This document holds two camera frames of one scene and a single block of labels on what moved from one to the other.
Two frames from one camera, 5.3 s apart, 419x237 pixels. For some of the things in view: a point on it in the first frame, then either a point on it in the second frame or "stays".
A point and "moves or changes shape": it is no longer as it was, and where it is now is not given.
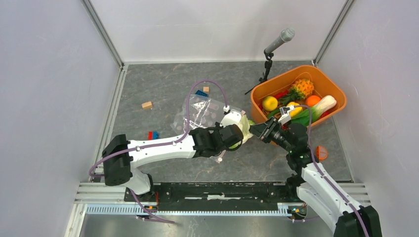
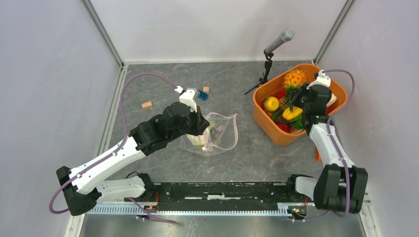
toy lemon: [270, 103] stays
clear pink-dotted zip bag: [203, 112] moves or changes shape
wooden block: [147, 105] stays
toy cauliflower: [245, 124] moves or changes shape
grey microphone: [286, 35] stays
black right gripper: [260, 130] to [305, 89]
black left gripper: [218, 127] to [201, 123]
